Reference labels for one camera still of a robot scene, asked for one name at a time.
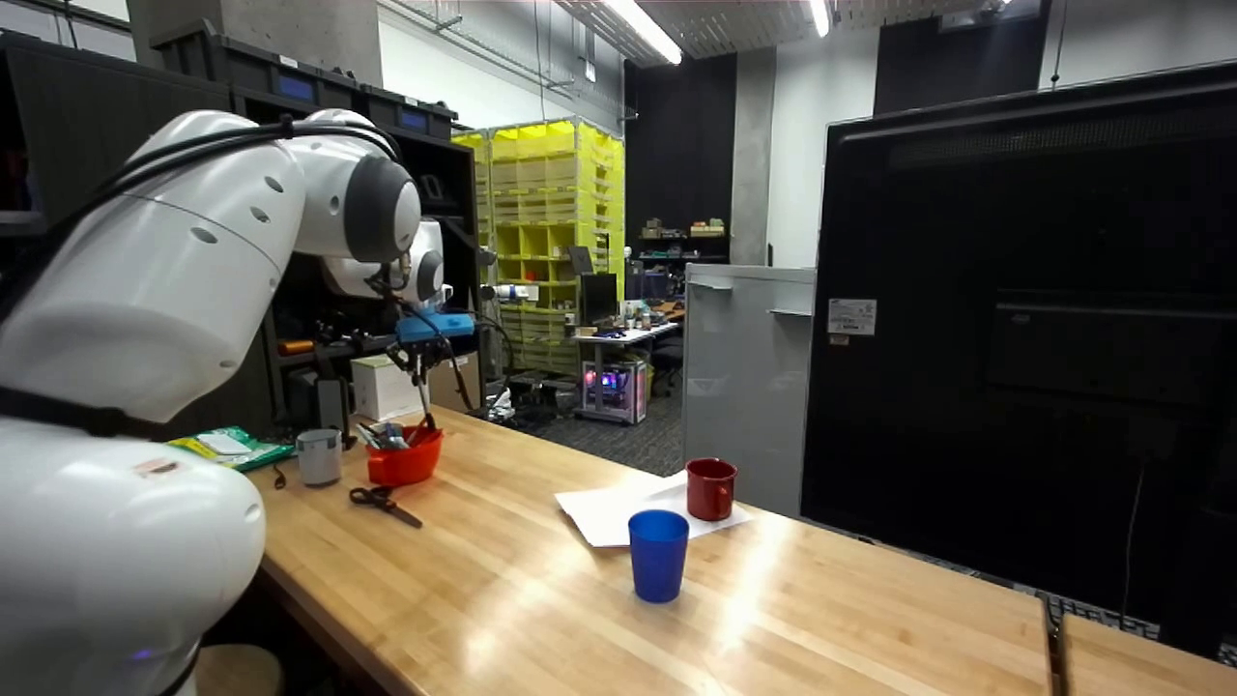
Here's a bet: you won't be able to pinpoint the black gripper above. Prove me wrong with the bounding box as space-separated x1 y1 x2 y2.
391 338 455 438

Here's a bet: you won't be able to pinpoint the blue plastic cup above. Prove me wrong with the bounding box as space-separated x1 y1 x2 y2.
628 507 692 606

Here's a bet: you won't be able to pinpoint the white box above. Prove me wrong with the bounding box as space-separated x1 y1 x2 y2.
348 352 421 424

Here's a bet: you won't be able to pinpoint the white mug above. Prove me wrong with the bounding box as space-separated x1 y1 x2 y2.
294 424 348 492

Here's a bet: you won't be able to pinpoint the computer case with lights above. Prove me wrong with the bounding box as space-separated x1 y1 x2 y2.
576 361 652 424

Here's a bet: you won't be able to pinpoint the green snack packet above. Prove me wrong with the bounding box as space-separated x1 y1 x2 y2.
167 424 298 474

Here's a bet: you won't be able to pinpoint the dark computer monitor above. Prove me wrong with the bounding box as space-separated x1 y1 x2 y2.
576 267 624 326

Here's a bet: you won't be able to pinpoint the white paper sheet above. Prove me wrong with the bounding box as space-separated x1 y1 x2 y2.
553 468 759 554

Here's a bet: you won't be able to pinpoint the cluttered background desk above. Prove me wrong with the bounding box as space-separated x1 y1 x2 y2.
574 316 683 424

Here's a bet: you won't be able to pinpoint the yellow shelving rack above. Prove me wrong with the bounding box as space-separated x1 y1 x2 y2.
453 117 631 379

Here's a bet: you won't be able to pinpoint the dark red mug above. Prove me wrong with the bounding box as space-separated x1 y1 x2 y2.
683 455 740 526

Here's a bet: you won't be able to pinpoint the dark background shelf with clutter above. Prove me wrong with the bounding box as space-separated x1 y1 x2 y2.
634 213 732 269

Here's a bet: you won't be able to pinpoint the grey metal cabinet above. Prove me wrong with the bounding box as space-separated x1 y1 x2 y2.
681 260 819 518

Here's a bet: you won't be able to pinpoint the long ceiling light strip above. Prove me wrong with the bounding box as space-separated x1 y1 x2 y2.
595 0 683 71

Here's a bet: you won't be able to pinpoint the white label sticker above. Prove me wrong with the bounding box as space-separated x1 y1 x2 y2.
823 293 882 339

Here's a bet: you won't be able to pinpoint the black shelf unit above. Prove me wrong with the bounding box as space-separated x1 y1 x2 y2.
0 32 489 442

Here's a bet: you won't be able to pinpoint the large black screen panel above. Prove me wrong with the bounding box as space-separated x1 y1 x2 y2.
802 57 1237 659

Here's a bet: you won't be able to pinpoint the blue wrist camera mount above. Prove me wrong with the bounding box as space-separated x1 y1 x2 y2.
391 311 481 347

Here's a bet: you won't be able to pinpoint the black orange handled scissors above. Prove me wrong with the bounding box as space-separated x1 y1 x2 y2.
346 482 426 528

